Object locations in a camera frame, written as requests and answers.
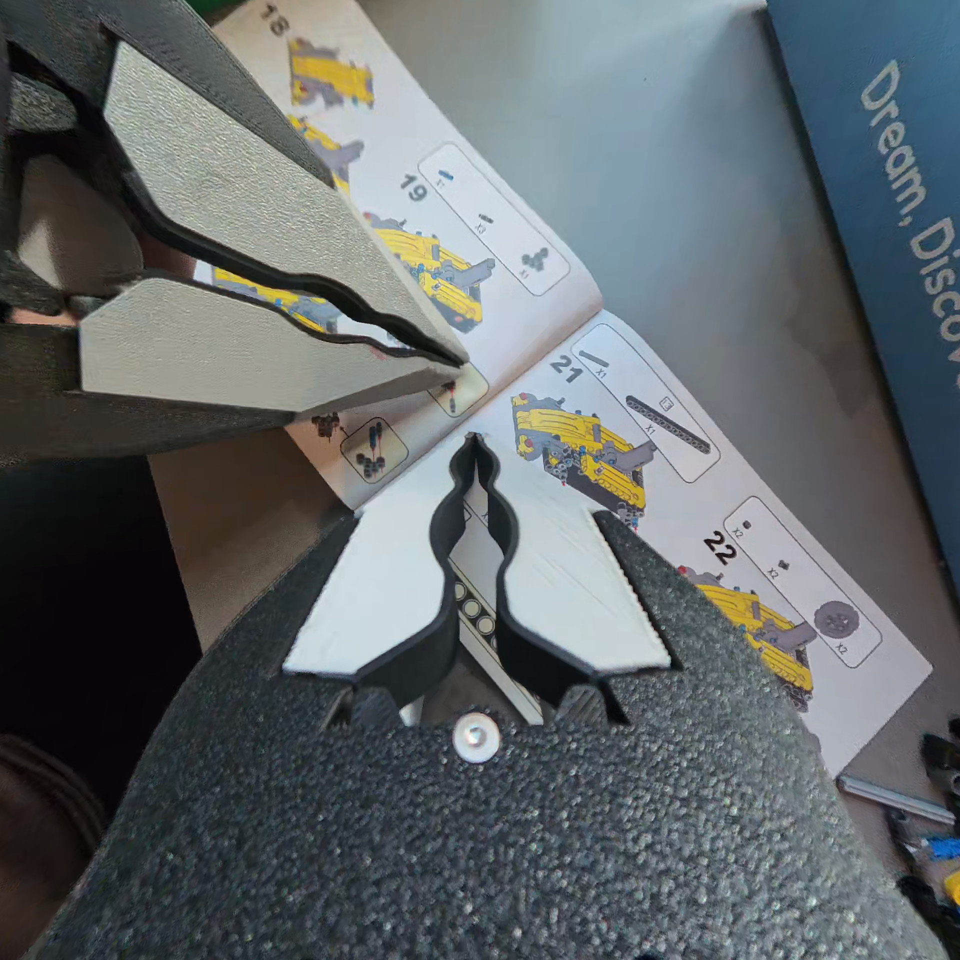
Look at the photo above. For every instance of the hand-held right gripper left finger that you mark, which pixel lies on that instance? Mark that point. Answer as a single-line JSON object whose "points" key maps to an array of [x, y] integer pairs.
{"points": [[375, 600]]}

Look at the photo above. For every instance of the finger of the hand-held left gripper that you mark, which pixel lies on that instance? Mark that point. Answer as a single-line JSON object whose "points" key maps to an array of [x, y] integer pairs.
{"points": [[225, 352], [240, 180]]}

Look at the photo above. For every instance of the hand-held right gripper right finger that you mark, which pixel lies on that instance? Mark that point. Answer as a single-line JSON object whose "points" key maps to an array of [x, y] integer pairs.
{"points": [[585, 600]]}

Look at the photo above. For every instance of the instruction booklet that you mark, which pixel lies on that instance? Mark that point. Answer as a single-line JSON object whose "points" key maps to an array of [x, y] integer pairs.
{"points": [[450, 120]]}

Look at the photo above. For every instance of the person's brown shirt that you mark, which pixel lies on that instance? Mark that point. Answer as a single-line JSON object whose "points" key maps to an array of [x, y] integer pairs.
{"points": [[45, 825]]}

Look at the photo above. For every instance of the pile of loose brick pieces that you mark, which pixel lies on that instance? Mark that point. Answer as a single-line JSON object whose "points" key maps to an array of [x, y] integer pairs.
{"points": [[930, 840]]}

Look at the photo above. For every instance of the blue cardboard box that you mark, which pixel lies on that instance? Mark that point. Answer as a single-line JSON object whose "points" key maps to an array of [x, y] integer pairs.
{"points": [[862, 225]]}

